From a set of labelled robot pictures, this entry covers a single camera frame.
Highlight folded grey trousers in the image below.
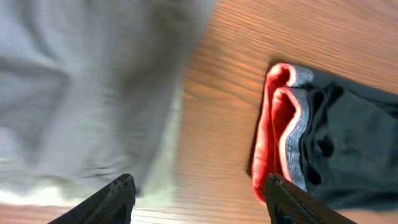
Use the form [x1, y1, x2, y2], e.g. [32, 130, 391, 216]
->
[1, 0, 215, 207]

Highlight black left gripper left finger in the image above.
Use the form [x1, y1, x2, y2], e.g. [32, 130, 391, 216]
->
[49, 174, 136, 224]

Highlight black leggings red waistband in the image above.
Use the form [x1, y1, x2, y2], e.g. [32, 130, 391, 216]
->
[251, 63, 397, 210]

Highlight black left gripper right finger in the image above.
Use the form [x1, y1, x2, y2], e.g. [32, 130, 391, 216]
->
[264, 173, 356, 224]

